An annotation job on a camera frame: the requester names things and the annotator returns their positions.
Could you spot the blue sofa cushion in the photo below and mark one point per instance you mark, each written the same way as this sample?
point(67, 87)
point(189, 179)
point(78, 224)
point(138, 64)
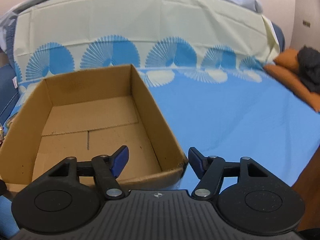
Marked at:
point(6, 95)

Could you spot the blue sofa backrest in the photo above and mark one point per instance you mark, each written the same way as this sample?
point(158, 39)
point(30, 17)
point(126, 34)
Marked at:
point(278, 36)

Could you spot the dark cloth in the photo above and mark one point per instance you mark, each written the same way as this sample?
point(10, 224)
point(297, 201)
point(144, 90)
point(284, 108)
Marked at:
point(310, 65)

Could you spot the blue fan-print bed sheet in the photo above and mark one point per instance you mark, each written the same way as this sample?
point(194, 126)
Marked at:
point(225, 120)

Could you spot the blue denim pillow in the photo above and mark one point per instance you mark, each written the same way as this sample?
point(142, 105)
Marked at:
point(8, 37)

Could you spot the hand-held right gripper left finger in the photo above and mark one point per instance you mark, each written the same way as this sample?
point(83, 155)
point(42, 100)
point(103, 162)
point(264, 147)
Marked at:
point(121, 158)

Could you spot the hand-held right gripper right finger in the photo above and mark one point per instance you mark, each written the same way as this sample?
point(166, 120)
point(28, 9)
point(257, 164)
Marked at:
point(196, 161)

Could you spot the brown cardboard box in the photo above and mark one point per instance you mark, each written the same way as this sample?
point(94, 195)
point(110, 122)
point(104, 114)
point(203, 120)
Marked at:
point(82, 135)

